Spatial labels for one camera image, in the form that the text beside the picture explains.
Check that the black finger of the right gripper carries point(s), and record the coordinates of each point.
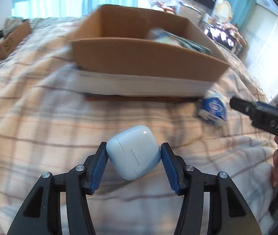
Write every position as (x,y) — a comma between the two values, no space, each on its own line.
(243,106)

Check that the large open cardboard box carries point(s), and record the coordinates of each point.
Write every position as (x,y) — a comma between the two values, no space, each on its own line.
(115,60)

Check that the blue white tissue pack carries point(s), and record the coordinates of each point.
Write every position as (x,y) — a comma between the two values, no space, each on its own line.
(212,108)

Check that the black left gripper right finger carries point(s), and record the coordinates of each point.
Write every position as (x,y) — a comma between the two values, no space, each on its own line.
(229,213)

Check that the round vanity mirror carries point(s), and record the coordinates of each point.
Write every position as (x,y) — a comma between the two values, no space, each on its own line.
(223,12)

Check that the plaid bed blanket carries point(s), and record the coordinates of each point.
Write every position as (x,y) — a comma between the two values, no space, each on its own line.
(46,125)

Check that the person's right hand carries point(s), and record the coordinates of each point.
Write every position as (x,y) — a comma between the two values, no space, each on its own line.
(274,175)

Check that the white earbuds case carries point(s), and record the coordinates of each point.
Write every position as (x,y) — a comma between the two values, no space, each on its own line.
(133,152)

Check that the clear bottle with blue label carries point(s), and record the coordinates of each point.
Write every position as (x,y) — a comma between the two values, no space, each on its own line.
(162,36)

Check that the dark jacket on chair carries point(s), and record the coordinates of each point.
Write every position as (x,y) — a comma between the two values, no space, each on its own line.
(227,35)

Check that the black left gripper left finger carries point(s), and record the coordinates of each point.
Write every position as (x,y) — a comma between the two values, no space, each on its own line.
(40,213)

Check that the small cardboard box with items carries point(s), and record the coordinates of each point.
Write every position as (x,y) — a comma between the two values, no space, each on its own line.
(12,34)

